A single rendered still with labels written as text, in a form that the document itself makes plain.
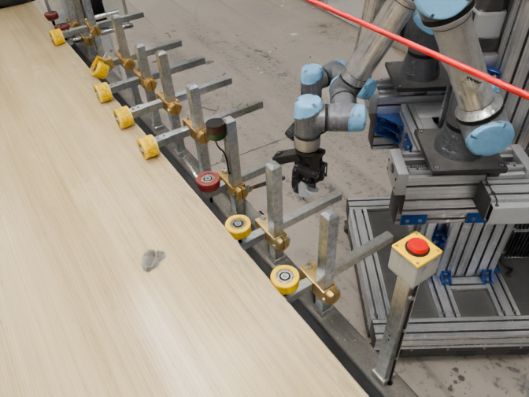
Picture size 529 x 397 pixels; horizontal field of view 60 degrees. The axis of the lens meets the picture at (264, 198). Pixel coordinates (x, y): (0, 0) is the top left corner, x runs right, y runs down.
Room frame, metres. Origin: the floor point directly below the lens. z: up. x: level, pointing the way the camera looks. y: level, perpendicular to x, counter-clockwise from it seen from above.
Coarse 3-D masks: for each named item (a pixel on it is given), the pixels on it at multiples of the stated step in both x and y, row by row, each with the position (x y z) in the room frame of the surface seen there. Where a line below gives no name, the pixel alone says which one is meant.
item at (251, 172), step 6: (264, 162) 1.37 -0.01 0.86; (252, 168) 1.34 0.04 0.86; (258, 168) 1.34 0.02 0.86; (264, 168) 1.35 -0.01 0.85; (246, 174) 1.31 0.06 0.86; (252, 174) 1.32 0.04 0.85; (258, 174) 1.33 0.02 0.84; (222, 180) 1.28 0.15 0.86; (246, 180) 1.30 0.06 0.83; (222, 186) 1.25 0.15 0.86; (204, 192) 1.23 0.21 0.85; (210, 192) 1.22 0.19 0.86; (216, 192) 1.24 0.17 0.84
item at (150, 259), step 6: (144, 252) 0.91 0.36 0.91; (150, 252) 0.91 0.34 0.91; (156, 252) 0.90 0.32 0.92; (162, 252) 0.91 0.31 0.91; (144, 258) 0.89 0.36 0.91; (150, 258) 0.88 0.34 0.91; (156, 258) 0.88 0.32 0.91; (162, 258) 0.89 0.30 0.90; (144, 264) 0.87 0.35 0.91; (150, 264) 0.87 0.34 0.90; (156, 264) 0.86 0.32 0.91; (150, 270) 0.85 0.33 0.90
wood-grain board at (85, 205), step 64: (0, 64) 2.26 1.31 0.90; (64, 64) 2.22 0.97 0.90; (0, 128) 1.64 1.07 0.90; (64, 128) 1.62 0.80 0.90; (128, 128) 1.59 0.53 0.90; (0, 192) 1.23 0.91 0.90; (64, 192) 1.21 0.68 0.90; (128, 192) 1.19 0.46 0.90; (192, 192) 1.18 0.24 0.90; (0, 256) 0.94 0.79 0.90; (64, 256) 0.92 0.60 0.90; (128, 256) 0.91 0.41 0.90; (192, 256) 0.89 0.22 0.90; (0, 320) 0.71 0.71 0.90; (64, 320) 0.70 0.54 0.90; (128, 320) 0.69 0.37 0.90; (192, 320) 0.68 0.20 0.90; (256, 320) 0.67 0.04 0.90; (0, 384) 0.53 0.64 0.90; (64, 384) 0.52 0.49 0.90; (128, 384) 0.52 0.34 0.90; (192, 384) 0.51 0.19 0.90; (256, 384) 0.50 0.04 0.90; (320, 384) 0.49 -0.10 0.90
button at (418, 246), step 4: (412, 240) 0.61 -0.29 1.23; (416, 240) 0.61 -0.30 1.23; (420, 240) 0.61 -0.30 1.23; (424, 240) 0.61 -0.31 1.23; (408, 244) 0.60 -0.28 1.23; (412, 244) 0.60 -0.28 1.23; (416, 244) 0.60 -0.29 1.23; (420, 244) 0.60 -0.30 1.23; (424, 244) 0.60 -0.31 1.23; (408, 248) 0.60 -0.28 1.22; (412, 248) 0.59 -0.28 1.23; (416, 248) 0.59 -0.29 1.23; (420, 248) 0.59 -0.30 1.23; (424, 248) 0.59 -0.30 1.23; (412, 252) 0.59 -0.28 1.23; (416, 252) 0.58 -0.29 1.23; (420, 252) 0.58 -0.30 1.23; (424, 252) 0.58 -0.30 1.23
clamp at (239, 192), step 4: (220, 172) 1.32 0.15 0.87; (220, 176) 1.29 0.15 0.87; (224, 176) 1.29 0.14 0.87; (224, 180) 1.27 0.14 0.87; (228, 184) 1.24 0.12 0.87; (240, 184) 1.24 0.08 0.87; (244, 184) 1.24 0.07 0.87; (228, 188) 1.24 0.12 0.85; (232, 188) 1.22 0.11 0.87; (236, 188) 1.22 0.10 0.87; (240, 188) 1.22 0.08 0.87; (244, 188) 1.22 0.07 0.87; (228, 192) 1.25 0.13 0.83; (232, 192) 1.22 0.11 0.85; (236, 192) 1.21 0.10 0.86; (240, 192) 1.21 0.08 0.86; (244, 192) 1.22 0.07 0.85; (232, 196) 1.21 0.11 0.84; (236, 196) 1.20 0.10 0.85; (240, 196) 1.21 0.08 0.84; (244, 196) 1.22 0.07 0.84; (240, 200) 1.21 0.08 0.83
